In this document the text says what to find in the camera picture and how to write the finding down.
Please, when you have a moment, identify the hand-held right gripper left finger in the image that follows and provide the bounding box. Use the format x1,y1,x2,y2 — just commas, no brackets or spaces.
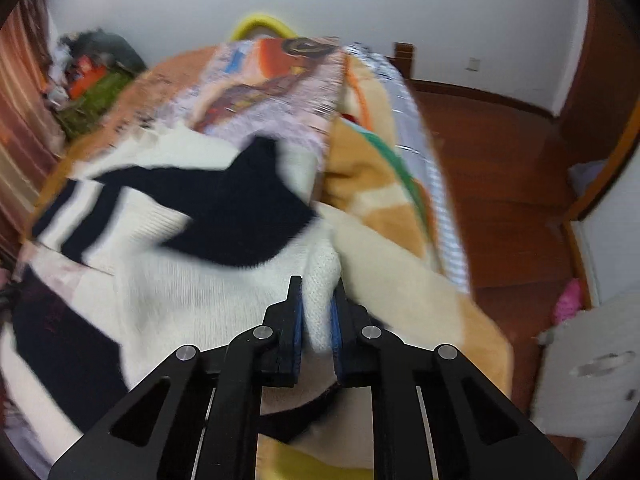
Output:
47,275,306,480

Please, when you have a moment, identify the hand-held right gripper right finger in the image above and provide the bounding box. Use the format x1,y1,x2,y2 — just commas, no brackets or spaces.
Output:
330,277,578,480

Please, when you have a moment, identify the white and black sweater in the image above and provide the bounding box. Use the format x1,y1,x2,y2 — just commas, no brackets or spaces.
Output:
0,127,348,456

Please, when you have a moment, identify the pile of clothes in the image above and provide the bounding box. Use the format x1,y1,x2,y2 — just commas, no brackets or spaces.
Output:
47,35,81,106

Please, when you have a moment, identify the orange patterned blanket bed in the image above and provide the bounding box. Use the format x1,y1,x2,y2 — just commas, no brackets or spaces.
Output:
257,52,516,480

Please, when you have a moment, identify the checkered bed sheet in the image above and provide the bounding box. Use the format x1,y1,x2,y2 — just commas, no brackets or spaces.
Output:
342,42,473,293

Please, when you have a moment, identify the newspaper print bed cover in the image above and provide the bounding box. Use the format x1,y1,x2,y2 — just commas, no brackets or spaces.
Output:
37,35,351,196

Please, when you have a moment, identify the pink plush toy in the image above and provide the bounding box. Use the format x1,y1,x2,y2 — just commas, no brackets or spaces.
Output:
552,277,586,328

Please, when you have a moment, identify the wooden bedpost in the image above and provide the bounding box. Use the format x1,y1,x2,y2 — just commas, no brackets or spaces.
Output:
395,42,415,81

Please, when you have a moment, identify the green storage box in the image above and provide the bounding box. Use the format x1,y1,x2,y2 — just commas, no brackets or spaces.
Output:
55,70,131,141

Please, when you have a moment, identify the pale plastic bag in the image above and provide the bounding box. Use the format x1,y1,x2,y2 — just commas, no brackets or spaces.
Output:
567,160,608,198

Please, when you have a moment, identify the yellow foam tube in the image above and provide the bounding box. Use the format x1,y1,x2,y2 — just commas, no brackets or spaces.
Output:
227,10,301,43

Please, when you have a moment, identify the orange box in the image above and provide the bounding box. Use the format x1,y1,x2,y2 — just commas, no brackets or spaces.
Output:
67,57,108,101

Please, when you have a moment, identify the striped brown curtain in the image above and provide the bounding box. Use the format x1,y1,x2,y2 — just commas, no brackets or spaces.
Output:
0,0,66,261

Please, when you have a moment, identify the brown wooden door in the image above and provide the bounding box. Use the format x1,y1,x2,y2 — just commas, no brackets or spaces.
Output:
552,0,640,161

